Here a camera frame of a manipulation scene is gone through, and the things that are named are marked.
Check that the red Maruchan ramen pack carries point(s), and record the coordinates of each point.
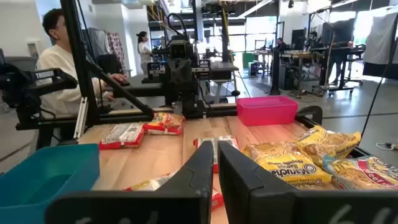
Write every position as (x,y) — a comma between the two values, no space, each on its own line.
(149,185)
(122,137)
(164,124)
(200,142)

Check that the silver aluminium bar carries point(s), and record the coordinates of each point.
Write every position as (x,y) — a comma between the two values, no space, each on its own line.
(81,118)

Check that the black workstation table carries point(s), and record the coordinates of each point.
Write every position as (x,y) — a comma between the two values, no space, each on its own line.
(348,51)

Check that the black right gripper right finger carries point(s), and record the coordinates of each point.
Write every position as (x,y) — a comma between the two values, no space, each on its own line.
(264,205)

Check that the white fabric screen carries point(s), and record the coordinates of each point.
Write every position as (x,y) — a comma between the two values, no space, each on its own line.
(381,40)

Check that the teal plastic bin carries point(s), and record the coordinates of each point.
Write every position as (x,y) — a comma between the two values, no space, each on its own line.
(37,180)

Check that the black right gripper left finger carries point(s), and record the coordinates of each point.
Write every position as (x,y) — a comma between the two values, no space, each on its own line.
(174,208)

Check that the yellow Maruchan ramen pack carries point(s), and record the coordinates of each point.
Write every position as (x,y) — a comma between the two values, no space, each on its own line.
(289,169)
(329,143)

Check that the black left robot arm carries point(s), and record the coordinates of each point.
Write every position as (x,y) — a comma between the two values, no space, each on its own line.
(189,102)

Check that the black floor post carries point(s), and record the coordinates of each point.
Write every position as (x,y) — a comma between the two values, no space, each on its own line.
(275,71)

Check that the pink plastic bin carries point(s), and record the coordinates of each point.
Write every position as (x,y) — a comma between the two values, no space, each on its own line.
(267,112)

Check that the person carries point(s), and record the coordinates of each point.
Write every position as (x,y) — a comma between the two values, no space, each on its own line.
(312,37)
(65,68)
(339,40)
(281,45)
(144,51)

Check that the green bin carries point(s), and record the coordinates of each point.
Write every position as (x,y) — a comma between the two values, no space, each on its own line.
(248,60)

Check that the hanging grey garment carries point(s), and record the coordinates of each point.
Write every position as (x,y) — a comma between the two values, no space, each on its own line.
(96,43)

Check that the blue-edged Maruchan ramen pack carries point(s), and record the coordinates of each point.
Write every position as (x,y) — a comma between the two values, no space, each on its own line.
(354,175)

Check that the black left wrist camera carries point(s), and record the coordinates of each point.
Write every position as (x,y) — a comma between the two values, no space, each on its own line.
(181,49)

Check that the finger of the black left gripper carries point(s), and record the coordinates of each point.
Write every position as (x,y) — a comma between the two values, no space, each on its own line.
(191,74)
(176,74)

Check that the dark grey desk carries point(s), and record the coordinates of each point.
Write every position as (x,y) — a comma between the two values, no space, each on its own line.
(224,70)

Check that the hanging patterned garment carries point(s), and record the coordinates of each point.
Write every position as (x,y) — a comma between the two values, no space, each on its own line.
(115,49)

